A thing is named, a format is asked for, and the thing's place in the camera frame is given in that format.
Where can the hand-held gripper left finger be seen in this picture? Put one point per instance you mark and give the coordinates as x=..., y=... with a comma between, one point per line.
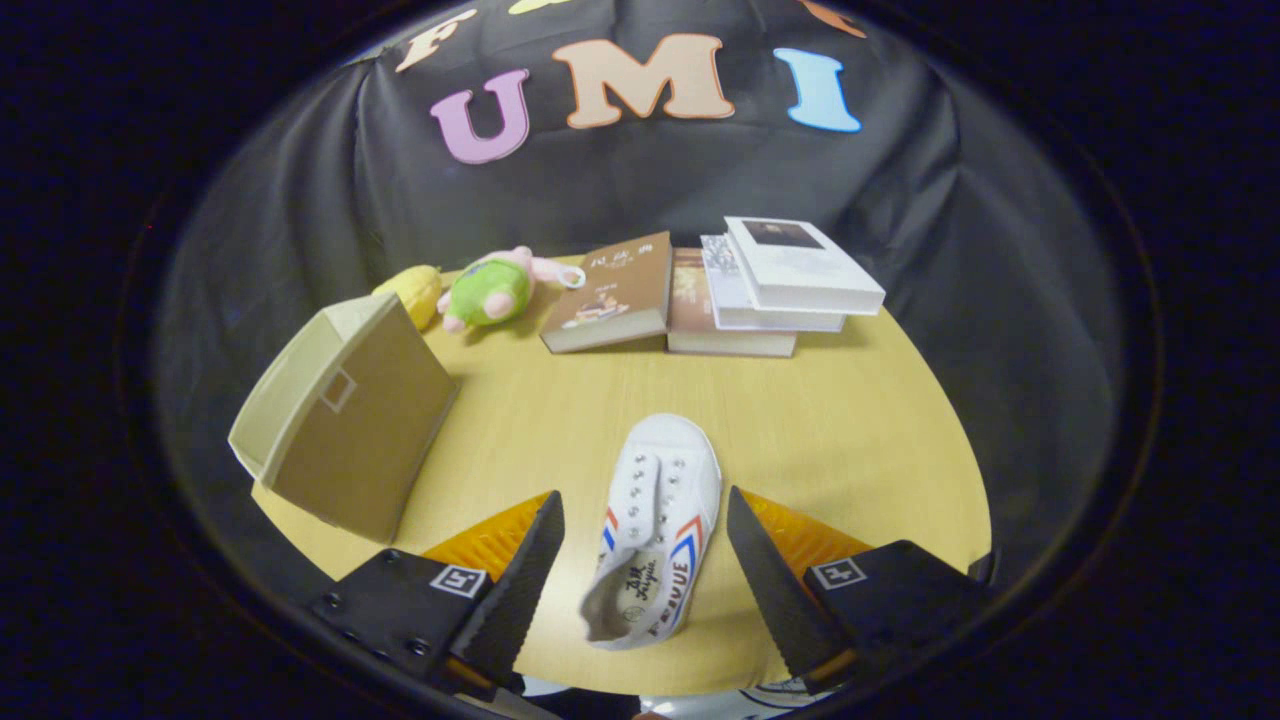
x=520, y=590

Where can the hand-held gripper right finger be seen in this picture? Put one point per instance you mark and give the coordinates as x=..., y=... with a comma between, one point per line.
x=770, y=590

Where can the white canvas shoe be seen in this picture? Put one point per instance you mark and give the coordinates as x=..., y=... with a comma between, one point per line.
x=665, y=480

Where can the brown fabric storage box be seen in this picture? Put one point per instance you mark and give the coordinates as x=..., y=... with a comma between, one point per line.
x=360, y=450

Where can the reddish brown book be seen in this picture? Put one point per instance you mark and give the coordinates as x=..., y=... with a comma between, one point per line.
x=688, y=300

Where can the green and pink plush toy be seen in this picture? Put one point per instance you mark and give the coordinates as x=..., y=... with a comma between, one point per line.
x=490, y=290

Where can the brown illustrated book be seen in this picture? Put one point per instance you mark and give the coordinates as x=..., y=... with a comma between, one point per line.
x=610, y=290

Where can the white patterned book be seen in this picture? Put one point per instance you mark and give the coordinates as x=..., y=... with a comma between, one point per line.
x=725, y=280

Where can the yellow plush toy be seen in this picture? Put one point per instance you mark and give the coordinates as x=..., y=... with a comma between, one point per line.
x=415, y=290

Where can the white book with dark photo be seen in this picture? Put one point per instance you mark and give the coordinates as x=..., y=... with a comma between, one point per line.
x=800, y=260

